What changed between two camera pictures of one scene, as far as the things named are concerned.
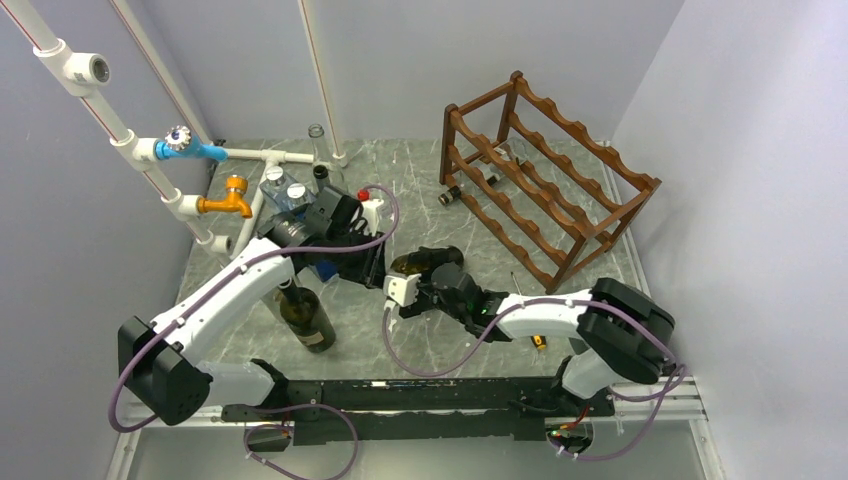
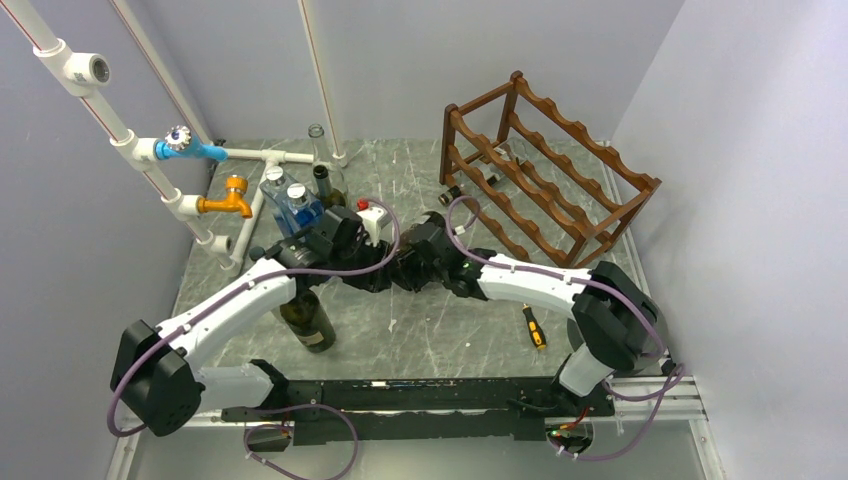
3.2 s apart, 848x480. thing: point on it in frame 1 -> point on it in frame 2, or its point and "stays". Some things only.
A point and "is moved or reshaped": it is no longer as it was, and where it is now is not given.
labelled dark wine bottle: x=424 y=260 is moved or reshaped
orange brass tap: x=235 y=186 stays
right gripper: x=421 y=304 -> x=405 y=270
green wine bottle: x=301 y=309 stays
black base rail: x=420 y=411 stays
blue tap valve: x=179 y=142 stays
